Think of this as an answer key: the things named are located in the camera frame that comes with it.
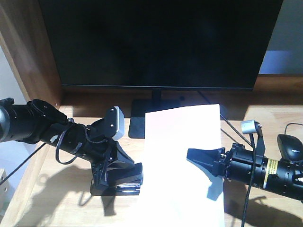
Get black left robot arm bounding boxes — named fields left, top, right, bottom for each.
left=0, top=98, right=135, bottom=169

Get white paper sheet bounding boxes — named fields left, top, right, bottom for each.
left=138, top=105, right=224, bottom=227

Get black right camera cable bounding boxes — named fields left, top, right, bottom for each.
left=241, top=132, right=258, bottom=227

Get black monitor stand base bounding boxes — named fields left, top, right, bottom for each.
left=128, top=90, right=180, bottom=139

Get black orange stapler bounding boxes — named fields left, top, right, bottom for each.
left=90, top=163, right=143, bottom=196

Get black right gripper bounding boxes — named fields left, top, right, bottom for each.
left=187, top=143, right=267, bottom=188

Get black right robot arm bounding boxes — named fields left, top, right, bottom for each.
left=187, top=143, right=303, bottom=201

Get wooden desk with drawers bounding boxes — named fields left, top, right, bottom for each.
left=0, top=0, right=303, bottom=227

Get black monitor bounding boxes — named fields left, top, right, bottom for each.
left=39, top=0, right=283, bottom=90

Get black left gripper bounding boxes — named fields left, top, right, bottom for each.
left=47, top=120, right=134, bottom=166

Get black computer mouse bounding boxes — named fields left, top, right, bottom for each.
left=277, top=134, right=303, bottom=162

